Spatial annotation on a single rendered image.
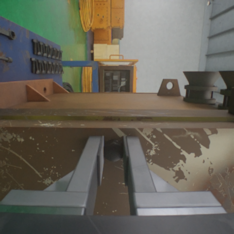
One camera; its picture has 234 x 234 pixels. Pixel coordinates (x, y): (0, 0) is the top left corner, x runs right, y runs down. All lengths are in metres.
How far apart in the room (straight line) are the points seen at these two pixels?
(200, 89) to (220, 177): 0.39
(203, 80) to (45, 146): 0.50
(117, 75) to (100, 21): 3.42
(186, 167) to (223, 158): 0.04
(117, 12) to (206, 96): 8.70
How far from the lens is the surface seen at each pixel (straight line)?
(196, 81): 0.58
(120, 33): 11.65
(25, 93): 0.60
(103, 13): 6.32
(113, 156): 0.16
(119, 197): 0.20
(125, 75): 3.09
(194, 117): 0.20
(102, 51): 6.10
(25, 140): 0.19
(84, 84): 4.59
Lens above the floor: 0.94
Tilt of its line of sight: level
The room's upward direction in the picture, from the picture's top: 90 degrees clockwise
